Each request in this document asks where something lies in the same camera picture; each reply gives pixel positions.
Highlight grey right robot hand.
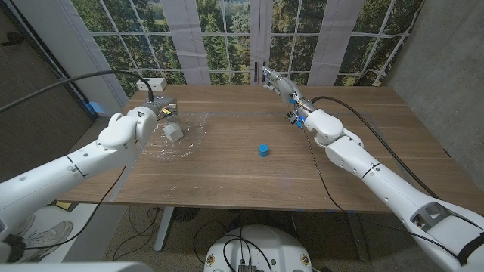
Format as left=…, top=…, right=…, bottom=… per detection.
left=262, top=66, right=317, bottom=119

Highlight clear plastic wrap sheet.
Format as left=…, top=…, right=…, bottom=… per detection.
left=141, top=111, right=209, bottom=162

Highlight white box on table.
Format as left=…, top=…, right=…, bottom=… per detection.
left=135, top=77, right=168, bottom=92

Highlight printed forest window backdrop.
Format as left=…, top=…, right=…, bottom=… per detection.
left=71, top=0, right=424, bottom=98

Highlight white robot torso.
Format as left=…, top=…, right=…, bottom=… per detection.
left=203, top=224, right=314, bottom=272

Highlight black ribbed round base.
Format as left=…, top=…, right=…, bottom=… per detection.
left=173, top=206, right=200, bottom=222

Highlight white table leg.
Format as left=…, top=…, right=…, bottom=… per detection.
left=346, top=212, right=371, bottom=262
left=154, top=206, right=175, bottom=252

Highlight dark wood-grain door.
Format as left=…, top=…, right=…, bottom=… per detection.
left=0, top=7, right=95, bottom=182

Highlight white printed floor mat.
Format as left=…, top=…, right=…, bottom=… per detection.
left=22, top=202, right=99, bottom=261

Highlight grey sneaker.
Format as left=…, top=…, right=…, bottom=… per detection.
left=20, top=220, right=74, bottom=252

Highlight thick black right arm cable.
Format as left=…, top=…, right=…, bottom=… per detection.
left=310, top=95, right=442, bottom=200

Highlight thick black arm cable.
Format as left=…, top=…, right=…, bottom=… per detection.
left=310, top=95, right=442, bottom=200
left=0, top=70, right=155, bottom=113

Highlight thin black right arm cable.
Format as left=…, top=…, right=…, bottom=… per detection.
left=301, top=129, right=462, bottom=262

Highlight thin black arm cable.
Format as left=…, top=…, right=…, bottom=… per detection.
left=301, top=129, right=462, bottom=262
left=20, top=165, right=128, bottom=251

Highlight black floor cable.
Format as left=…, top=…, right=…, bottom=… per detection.
left=112, top=206, right=164, bottom=261
left=192, top=220, right=245, bottom=264

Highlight black torso cable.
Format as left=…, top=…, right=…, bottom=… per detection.
left=222, top=234, right=274, bottom=271

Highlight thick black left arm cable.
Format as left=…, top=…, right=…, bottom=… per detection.
left=0, top=70, right=155, bottom=113

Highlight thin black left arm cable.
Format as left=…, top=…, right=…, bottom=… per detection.
left=20, top=165, right=128, bottom=251

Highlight door lever handle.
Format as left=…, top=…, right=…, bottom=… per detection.
left=1, top=31, right=26, bottom=47

